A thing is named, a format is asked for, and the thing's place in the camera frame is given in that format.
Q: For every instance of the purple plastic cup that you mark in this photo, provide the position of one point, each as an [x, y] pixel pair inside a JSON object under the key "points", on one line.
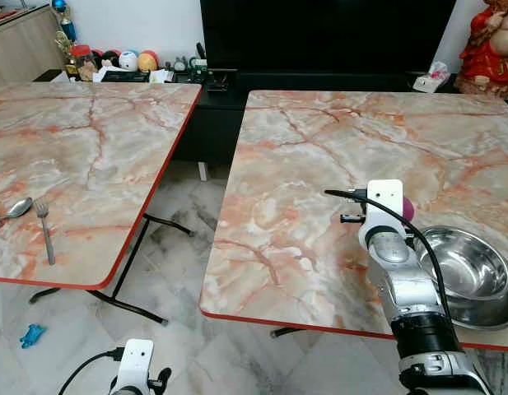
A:
{"points": [[407, 210]]}

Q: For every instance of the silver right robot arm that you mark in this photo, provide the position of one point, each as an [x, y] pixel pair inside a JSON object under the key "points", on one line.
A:
{"points": [[410, 284]]}

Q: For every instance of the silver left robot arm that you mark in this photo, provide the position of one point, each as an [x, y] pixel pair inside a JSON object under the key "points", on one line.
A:
{"points": [[130, 391]]}

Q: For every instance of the stainless steel bowl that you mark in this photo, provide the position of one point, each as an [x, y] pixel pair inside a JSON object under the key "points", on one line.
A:
{"points": [[472, 280]]}

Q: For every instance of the small blue rubber toy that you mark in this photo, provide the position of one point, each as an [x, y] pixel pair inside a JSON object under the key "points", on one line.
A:
{"points": [[32, 336]]}

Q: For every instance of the white plastic packet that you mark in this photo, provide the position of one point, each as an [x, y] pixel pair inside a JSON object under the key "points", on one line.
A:
{"points": [[432, 78]]}

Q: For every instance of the silver metal fork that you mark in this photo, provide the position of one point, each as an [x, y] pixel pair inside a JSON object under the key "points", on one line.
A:
{"points": [[46, 234]]}

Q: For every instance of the black flat screen television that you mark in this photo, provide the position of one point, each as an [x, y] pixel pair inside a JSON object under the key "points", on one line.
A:
{"points": [[328, 33]]}

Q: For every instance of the small black box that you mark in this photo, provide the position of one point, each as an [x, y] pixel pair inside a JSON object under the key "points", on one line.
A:
{"points": [[221, 81]]}

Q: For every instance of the green mug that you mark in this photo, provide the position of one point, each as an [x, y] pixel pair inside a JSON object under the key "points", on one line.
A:
{"points": [[201, 69]]}

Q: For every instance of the red and gold statue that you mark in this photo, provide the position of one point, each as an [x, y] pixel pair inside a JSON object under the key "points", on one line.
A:
{"points": [[488, 49]]}

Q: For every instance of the silver metal spoon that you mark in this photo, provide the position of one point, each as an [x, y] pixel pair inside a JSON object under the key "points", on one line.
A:
{"points": [[19, 207]]}

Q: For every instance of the orange round toy figure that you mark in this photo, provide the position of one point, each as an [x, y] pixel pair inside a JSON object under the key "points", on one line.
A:
{"points": [[148, 61]]}

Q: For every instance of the white round toy figure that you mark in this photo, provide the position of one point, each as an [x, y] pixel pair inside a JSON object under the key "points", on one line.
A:
{"points": [[128, 61]]}

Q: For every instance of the black round toy figure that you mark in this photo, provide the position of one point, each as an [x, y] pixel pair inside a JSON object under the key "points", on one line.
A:
{"points": [[110, 59]]}

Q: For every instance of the red lid clear jar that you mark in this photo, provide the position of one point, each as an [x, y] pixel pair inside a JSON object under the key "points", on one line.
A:
{"points": [[81, 62]]}

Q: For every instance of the gold trophy with blue top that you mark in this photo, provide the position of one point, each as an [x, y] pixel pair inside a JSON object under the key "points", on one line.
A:
{"points": [[64, 33]]}

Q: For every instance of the light wooden drawer cabinet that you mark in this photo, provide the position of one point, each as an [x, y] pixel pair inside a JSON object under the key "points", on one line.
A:
{"points": [[23, 45]]}

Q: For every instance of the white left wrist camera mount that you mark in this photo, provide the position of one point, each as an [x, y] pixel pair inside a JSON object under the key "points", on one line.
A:
{"points": [[137, 362]]}

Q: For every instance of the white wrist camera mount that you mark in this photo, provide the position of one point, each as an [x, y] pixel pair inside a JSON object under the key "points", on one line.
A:
{"points": [[385, 202], [137, 362]]}

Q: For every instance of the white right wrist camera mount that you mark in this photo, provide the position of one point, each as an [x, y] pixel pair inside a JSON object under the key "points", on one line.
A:
{"points": [[385, 202]]}

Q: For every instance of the black metal table leg frame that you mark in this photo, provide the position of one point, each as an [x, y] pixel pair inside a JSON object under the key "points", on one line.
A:
{"points": [[285, 332], [130, 255]]}

